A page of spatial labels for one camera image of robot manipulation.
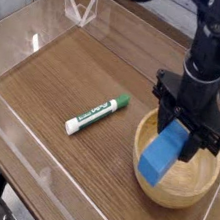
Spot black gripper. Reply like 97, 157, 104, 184
153, 69, 220, 163

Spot blue block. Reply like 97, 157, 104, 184
138, 120, 189, 187

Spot green white marker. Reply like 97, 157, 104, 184
65, 94, 130, 136

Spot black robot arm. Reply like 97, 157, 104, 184
153, 0, 220, 162

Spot brown wooden bowl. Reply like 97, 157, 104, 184
132, 108, 220, 209

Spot clear acrylic tray walls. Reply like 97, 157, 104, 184
0, 0, 216, 220

